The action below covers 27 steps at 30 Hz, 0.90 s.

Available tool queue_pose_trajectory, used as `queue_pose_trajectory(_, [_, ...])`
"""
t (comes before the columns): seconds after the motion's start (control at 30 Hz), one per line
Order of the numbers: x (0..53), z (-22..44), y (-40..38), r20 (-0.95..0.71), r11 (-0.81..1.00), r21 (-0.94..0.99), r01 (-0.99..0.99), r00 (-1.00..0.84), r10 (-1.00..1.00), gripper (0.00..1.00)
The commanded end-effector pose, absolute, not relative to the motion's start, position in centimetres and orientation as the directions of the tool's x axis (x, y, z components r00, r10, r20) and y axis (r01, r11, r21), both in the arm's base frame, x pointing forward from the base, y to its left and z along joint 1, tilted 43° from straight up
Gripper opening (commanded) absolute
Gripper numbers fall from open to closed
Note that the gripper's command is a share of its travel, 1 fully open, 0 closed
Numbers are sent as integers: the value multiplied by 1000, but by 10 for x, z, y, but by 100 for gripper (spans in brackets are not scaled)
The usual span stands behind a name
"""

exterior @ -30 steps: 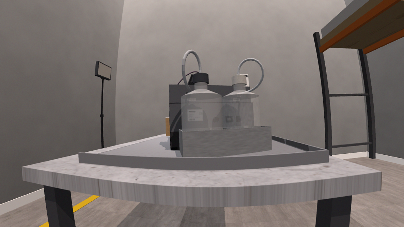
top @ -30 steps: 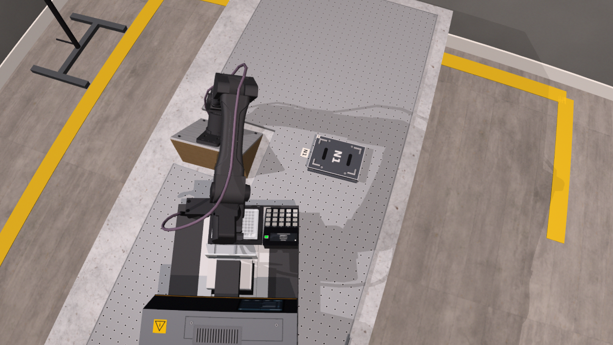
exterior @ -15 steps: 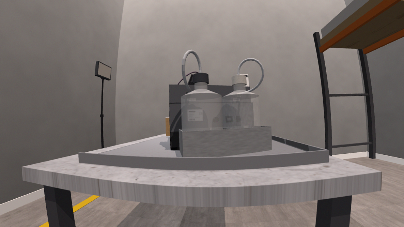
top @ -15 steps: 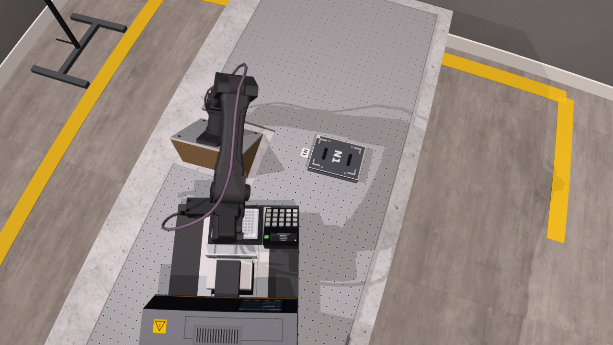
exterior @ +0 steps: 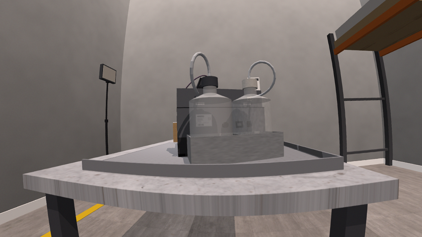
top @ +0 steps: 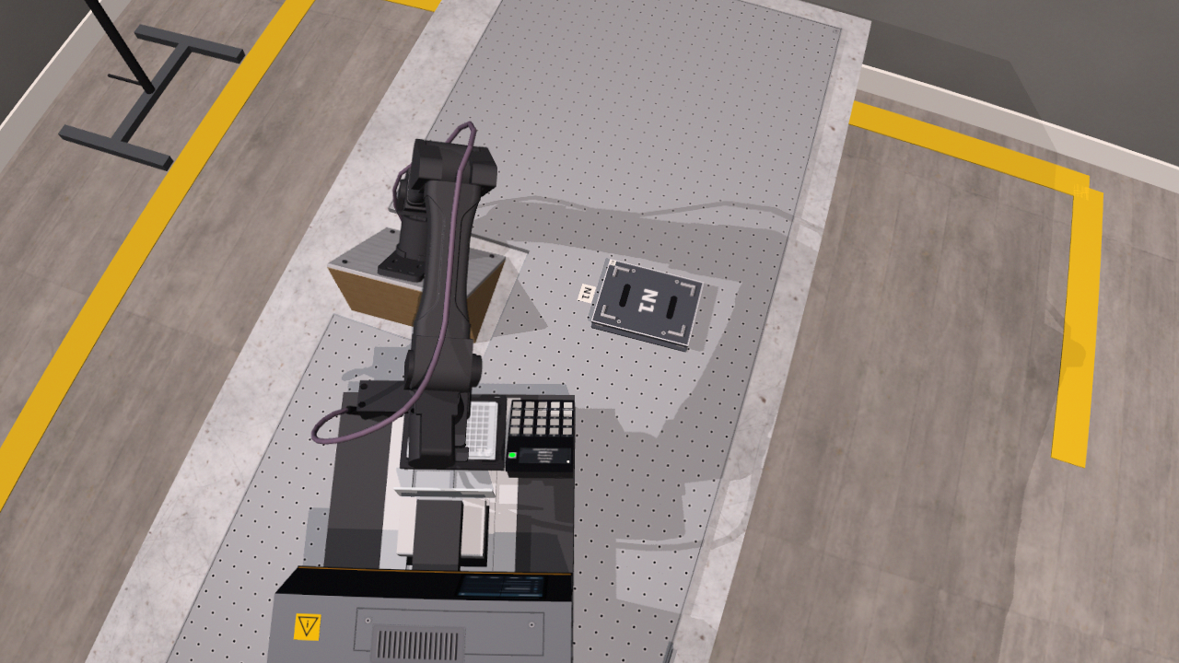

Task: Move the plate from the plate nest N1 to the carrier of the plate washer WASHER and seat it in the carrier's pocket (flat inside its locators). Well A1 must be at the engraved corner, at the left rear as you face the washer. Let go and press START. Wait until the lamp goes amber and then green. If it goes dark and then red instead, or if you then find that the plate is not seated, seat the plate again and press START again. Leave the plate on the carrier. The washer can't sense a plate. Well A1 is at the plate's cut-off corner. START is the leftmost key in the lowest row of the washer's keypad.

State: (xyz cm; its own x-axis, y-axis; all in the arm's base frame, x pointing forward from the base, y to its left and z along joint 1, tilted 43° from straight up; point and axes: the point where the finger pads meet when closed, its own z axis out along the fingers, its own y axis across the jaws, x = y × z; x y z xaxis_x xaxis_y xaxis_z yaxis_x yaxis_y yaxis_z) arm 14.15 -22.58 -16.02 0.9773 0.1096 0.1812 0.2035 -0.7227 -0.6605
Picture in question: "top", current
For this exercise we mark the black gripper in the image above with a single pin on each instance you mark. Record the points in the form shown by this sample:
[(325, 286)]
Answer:
[(464, 413)]

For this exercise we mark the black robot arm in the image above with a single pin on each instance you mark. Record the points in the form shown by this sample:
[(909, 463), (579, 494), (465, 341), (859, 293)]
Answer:
[(434, 245)]

